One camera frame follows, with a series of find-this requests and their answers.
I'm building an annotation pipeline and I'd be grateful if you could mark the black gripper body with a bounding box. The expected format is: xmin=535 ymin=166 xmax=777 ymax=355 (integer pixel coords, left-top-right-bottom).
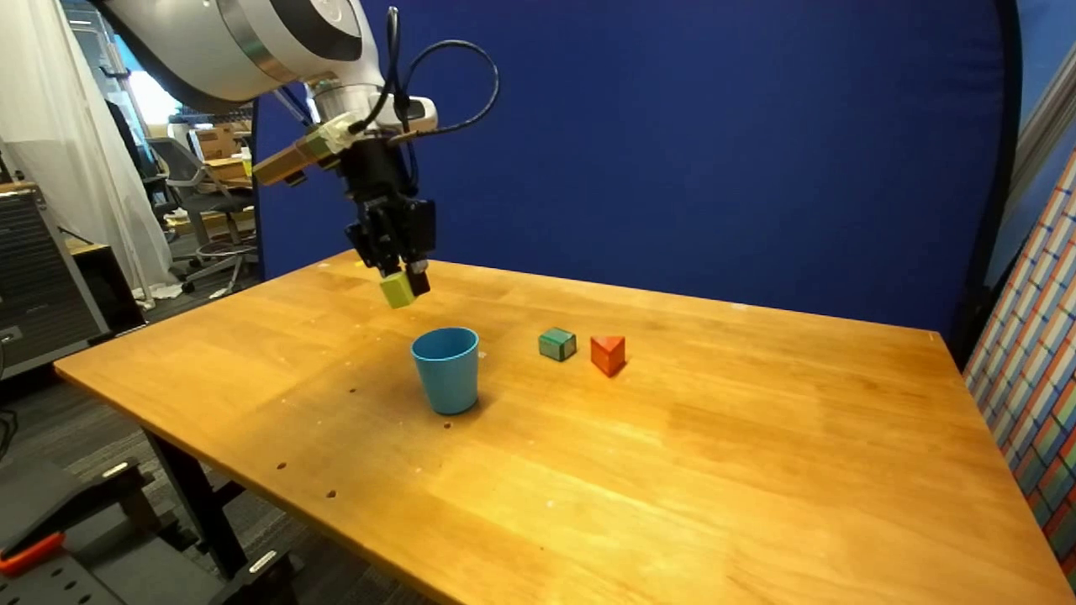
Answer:
xmin=336 ymin=134 xmax=439 ymax=274

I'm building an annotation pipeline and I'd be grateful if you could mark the yellow wooden block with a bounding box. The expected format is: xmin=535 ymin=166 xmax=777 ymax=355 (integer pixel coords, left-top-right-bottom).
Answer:
xmin=378 ymin=269 xmax=421 ymax=311

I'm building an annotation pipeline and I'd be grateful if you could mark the black perforated robot base table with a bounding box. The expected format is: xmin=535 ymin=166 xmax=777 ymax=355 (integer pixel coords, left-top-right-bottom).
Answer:
xmin=0 ymin=448 xmax=300 ymax=605

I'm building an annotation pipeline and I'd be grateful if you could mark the blue plastic cup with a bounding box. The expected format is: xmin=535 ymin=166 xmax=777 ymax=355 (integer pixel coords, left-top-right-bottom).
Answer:
xmin=408 ymin=323 xmax=486 ymax=419

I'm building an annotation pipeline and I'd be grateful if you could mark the green wooden block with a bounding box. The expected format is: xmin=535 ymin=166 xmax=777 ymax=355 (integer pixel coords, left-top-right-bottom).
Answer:
xmin=535 ymin=327 xmax=581 ymax=366

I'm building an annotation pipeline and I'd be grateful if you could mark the red wooden block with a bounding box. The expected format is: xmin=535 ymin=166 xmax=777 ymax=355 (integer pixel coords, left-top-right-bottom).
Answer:
xmin=587 ymin=333 xmax=629 ymax=379

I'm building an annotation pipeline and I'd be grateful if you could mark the office chair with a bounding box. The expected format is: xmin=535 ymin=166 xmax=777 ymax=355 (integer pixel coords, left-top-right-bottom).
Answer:
xmin=149 ymin=116 xmax=261 ymax=296

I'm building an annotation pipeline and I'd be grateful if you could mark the black table leg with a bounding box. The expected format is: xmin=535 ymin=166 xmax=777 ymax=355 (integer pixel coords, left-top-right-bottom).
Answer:
xmin=141 ymin=426 xmax=252 ymax=582

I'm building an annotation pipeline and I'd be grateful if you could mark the blue fabric backdrop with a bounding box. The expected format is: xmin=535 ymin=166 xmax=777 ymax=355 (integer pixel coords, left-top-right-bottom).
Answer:
xmin=248 ymin=0 xmax=1027 ymax=339

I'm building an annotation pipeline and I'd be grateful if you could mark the white curtain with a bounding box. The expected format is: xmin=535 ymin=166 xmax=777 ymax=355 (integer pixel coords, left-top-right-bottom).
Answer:
xmin=0 ymin=0 xmax=184 ymax=305

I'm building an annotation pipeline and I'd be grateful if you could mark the black equipment cabinet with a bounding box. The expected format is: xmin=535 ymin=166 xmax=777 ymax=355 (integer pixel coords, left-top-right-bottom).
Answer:
xmin=0 ymin=181 xmax=149 ymax=379

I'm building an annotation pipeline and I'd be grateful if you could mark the wrist camera on tan mount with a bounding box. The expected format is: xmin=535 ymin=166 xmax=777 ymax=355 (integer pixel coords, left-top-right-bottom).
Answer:
xmin=248 ymin=97 xmax=445 ymax=191

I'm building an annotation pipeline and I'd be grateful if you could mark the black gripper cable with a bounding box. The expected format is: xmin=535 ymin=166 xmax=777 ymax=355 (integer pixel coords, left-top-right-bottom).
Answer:
xmin=380 ymin=3 xmax=503 ymax=145

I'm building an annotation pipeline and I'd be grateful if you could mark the black clamp with orange handle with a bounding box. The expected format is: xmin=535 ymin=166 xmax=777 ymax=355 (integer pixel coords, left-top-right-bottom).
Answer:
xmin=0 ymin=528 xmax=68 ymax=578

